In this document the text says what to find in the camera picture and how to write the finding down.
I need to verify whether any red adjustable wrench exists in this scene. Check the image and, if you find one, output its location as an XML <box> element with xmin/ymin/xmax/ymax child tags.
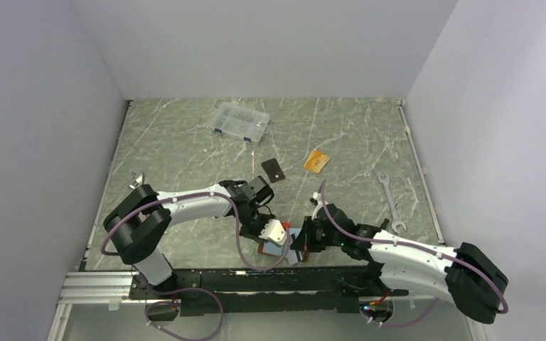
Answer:
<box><xmin>128</xmin><ymin>171</ymin><xmax>144</xmax><ymax>190</ymax></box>

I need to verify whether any silver open-end wrench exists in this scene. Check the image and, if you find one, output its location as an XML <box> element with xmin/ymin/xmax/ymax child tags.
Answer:
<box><xmin>377</xmin><ymin>173</ymin><xmax>407</xmax><ymax>234</ymax></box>

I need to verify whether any orange credit card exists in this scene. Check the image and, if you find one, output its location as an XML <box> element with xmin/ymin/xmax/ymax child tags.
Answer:
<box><xmin>303</xmin><ymin>149</ymin><xmax>330</xmax><ymax>174</ymax></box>

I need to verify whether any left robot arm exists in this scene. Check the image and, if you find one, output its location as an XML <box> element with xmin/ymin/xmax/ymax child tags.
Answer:
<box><xmin>101</xmin><ymin>176</ymin><xmax>287</xmax><ymax>298</ymax></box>

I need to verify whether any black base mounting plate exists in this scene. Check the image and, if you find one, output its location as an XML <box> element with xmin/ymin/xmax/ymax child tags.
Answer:
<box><xmin>129</xmin><ymin>266</ymin><xmax>408</xmax><ymax>317</ymax></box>

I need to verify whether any brown leather card holder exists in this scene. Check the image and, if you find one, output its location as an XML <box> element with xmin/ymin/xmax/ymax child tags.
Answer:
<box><xmin>257</xmin><ymin>227</ymin><xmax>311</xmax><ymax>266</ymax></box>

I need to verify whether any aluminium frame rail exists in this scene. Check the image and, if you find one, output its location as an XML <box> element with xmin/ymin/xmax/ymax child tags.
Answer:
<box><xmin>47</xmin><ymin>270</ymin><xmax>134</xmax><ymax>340</ymax></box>

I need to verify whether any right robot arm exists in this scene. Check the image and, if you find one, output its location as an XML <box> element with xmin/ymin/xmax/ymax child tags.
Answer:
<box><xmin>290</xmin><ymin>204</ymin><xmax>508</xmax><ymax>324</ymax></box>

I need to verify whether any clear plastic screw box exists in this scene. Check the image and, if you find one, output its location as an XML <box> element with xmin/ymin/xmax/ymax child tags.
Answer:
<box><xmin>208</xmin><ymin>102</ymin><xmax>270</xmax><ymax>144</ymax></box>

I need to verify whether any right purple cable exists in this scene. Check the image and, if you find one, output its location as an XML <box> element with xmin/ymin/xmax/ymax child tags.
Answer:
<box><xmin>317</xmin><ymin>178</ymin><xmax>510</xmax><ymax>330</ymax></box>

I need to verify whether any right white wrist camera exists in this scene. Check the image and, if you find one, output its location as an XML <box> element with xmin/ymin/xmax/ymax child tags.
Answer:
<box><xmin>309</xmin><ymin>192</ymin><xmax>324</xmax><ymax>220</ymax></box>

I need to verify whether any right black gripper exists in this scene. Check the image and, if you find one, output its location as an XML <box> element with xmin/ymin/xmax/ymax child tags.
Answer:
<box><xmin>290</xmin><ymin>216</ymin><xmax>344</xmax><ymax>252</ymax></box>

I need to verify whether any black credit card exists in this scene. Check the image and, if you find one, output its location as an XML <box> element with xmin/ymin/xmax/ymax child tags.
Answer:
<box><xmin>261</xmin><ymin>158</ymin><xmax>286</xmax><ymax>183</ymax></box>

